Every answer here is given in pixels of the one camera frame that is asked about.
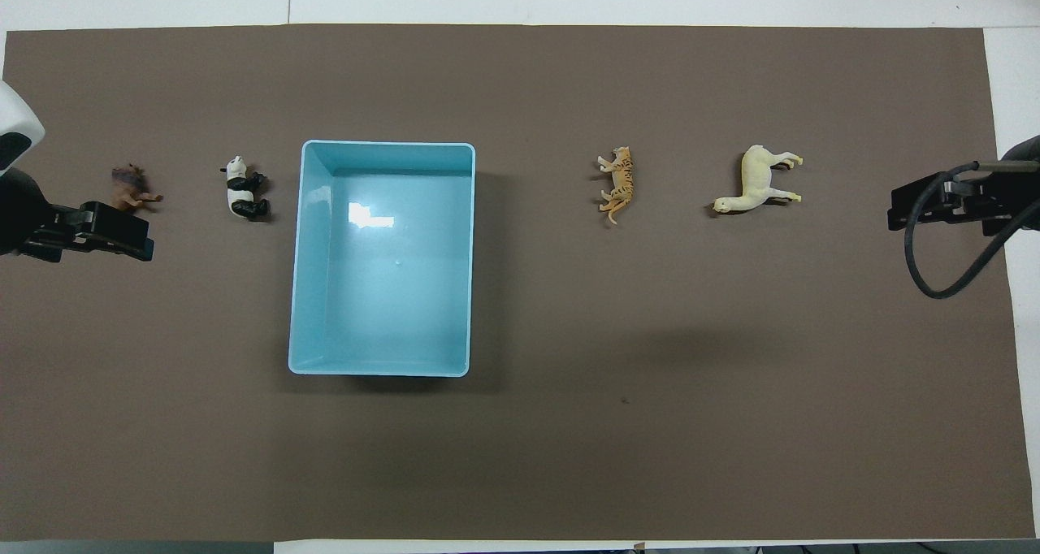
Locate brown animal toy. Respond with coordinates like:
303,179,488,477
110,164,164,214

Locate brown table mat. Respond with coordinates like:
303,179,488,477
0,24,1036,543

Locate light blue storage box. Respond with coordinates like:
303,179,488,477
288,140,477,378

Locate cream llama toy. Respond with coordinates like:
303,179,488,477
713,144,805,216

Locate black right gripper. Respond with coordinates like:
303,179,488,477
886,169,1012,237

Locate black white panda toy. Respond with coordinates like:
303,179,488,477
219,155,271,222

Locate orange striped tiger toy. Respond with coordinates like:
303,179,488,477
596,145,635,227

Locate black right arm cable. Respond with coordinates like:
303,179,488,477
904,161,1040,300

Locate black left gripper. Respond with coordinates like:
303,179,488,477
18,201,156,263

